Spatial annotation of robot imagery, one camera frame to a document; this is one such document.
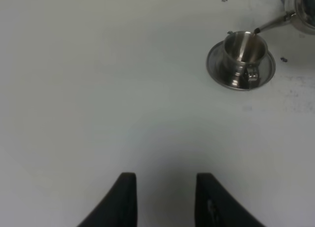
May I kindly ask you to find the far steel saucer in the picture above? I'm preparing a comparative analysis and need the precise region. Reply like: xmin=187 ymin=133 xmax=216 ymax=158
xmin=206 ymin=41 xmax=276 ymax=91

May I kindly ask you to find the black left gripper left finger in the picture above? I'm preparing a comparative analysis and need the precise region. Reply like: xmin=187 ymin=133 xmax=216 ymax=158
xmin=79 ymin=172 xmax=137 ymax=227

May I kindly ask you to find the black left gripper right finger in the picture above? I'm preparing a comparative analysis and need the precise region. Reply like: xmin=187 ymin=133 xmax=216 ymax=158
xmin=195 ymin=173 xmax=263 ymax=227

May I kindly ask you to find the far steel teacup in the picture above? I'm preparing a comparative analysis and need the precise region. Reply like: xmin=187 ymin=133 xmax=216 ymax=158
xmin=222 ymin=31 xmax=268 ymax=89

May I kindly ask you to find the stainless steel teapot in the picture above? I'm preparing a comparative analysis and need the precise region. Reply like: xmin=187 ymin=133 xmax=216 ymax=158
xmin=253 ymin=0 xmax=315 ymax=35

